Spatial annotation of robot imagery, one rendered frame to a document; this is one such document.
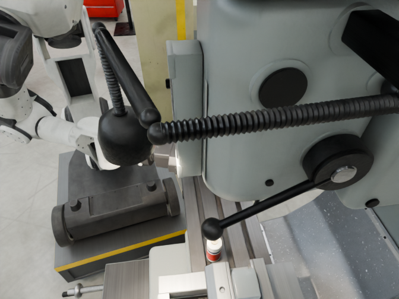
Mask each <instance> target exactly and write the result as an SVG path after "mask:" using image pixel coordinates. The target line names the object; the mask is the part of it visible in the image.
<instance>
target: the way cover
mask: <svg viewBox="0 0 399 299"><path fill-rule="evenodd" d="M322 198H323V199H322ZM339 200H340V199H339V198H338V196H337V194H336V193H335V191H334V190H325V191H323V192H322V193H321V194H320V195H318V196H317V197H316V198H315V199H313V200H312V201H310V202H308V203H306V204H305V205H303V206H301V207H300V208H298V209H295V210H294V211H292V212H290V213H288V214H287V215H284V216H282V217H278V218H274V219H271V220H266V221H262V222H259V224H260V226H261V230H262V233H263V236H264V239H265V243H266V245H267V248H268V252H269V255H270V258H271V261H272V264H276V263H286V262H292V265H293V267H294V271H295V273H296V276H298V277H297V280H298V282H299V285H300V288H301V290H302V294H303V297H304V298H305V299H355V298H357V299H393V298H396V297H399V248H398V247H397V245H396V244H395V242H394V241H393V239H392V238H391V236H390V235H389V234H388V232H387V230H386V229H385V227H384V226H383V225H382V223H381V222H380V220H379V218H378V217H377V216H376V214H375V213H374V211H373V209H372V208H363V209H351V208H348V207H346V206H345V205H343V203H342V202H341V201H339ZM328 204H329V205H328ZM303 209H304V210H303ZM328 214H329V215H328ZM297 215H298V216H297ZM373 215H374V216H373ZM314 217H315V218H314ZM355 218H356V219H355ZM324 220H325V221H324ZM287 221H288V222H287ZM303 221H304V222H303ZM314 221H315V222H314ZM322 225H323V226H322ZM308 228H310V229H308ZM304 229H305V230H304ZM312 229H313V230H312ZM328 229H329V230H328ZM278 234H279V235H278ZM380 235H381V236H380ZM291 236H292V237H291ZM275 237H276V238H275ZM358 237H359V238H358ZM379 238H380V239H379ZM290 239H291V240H290ZM298 239H299V240H298ZM276 242H277V243H276ZM308 242H309V243H308ZM280 243H281V244H280ZM379 243H380V244H379ZM285 245H286V246H285ZM369 245H370V246H369ZM366 246H367V248H366ZM301 248H302V249H301ZM380 249H381V250H380ZM287 250H288V251H287ZM337 250H338V251H337ZM340 250H341V251H340ZM387 250H388V251H387ZM282 251H283V252H282ZM333 253H334V254H333ZM300 255H301V257H300ZM314 255H315V257H314ZM388 255H389V257H388ZM283 258H284V259H283ZM291 258H292V259H291ZM275 259H276V260H275ZM369 259H370V260H369ZM277 260H278V261H277ZM367 260H368V261H367ZM382 260H383V261H382ZM357 261H358V262H357ZM374 264H375V265H374ZM294 265H295V266H294ZM295 267H296V268H295ZM307 267H308V268H307ZM313 268H314V269H313ZM376 268H377V269H376ZM306 269H307V270H306ZM366 270H367V271H366ZM380 271H381V273H380ZM376 272H377V273H376ZM392 272H393V273H392ZM320 274H321V275H320ZM335 274H336V275H335ZM360 274H361V276H360ZM380 275H381V276H380ZM341 277H342V278H341ZM365 277H366V278H365ZM392 277H393V278H392ZM370 278H371V279H370ZM394 282H395V284H394ZM326 284H327V285H326ZM393 287H394V288H393ZM308 288H309V289H308ZM321 288H323V289H321ZM341 290H342V291H341ZM379 290H380V291H379ZM360 291H361V292H360ZM321 296H322V297H321ZM337 296H338V297H337Z"/></svg>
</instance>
